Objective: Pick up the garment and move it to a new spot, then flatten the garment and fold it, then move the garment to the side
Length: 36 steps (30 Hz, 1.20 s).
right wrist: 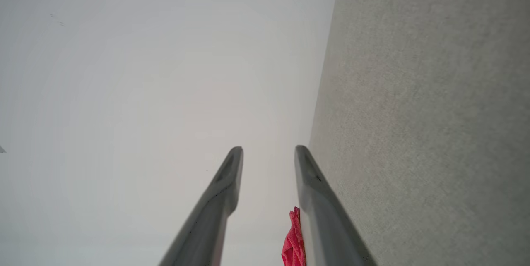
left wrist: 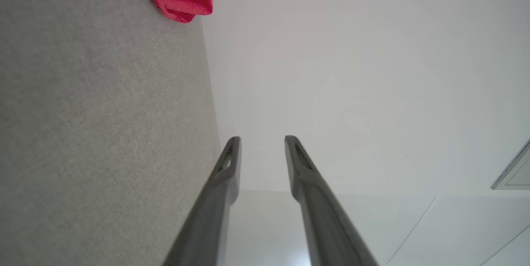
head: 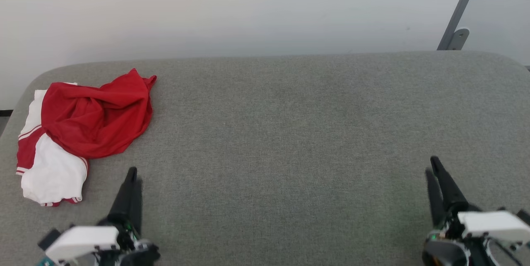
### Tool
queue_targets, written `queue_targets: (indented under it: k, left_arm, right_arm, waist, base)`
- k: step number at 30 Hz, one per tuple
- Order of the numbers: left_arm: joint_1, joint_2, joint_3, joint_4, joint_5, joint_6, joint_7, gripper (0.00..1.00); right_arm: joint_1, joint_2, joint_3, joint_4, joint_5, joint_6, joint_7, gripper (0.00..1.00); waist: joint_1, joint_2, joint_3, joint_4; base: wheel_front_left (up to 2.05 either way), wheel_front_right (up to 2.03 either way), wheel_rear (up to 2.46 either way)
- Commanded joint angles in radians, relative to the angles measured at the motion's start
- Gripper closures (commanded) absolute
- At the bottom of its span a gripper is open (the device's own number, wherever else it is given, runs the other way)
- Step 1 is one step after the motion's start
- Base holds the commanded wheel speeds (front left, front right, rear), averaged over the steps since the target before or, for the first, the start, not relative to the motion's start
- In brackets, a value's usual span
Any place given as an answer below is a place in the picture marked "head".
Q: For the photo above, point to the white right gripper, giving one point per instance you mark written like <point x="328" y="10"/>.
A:
<point x="492" y="224"/>

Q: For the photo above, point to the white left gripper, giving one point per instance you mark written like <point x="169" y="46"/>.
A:
<point x="83" y="241"/>

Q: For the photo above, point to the red and white jersey shirt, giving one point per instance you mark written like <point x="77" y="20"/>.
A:
<point x="91" y="117"/>

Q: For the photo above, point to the grey fabric sofa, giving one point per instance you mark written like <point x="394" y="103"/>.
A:
<point x="290" y="154"/>

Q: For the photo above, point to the grey metal pole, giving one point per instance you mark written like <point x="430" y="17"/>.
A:
<point x="460" y="7"/>

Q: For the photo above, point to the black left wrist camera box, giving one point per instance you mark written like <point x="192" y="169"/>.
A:
<point x="49" y="239"/>

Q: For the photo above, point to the grey metal pole bracket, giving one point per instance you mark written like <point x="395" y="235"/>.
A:
<point x="458" y="38"/>

